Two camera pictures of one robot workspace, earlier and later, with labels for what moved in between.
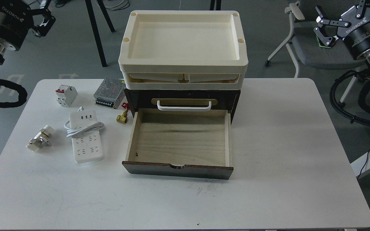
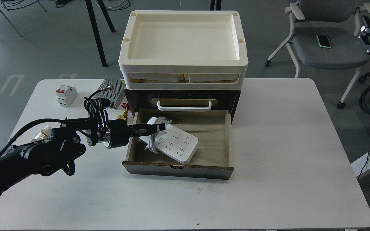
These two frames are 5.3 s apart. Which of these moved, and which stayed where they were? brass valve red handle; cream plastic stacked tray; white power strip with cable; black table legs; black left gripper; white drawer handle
Moved: white power strip with cable; black left gripper
Stayed: brass valve red handle; cream plastic stacked tray; black table legs; white drawer handle
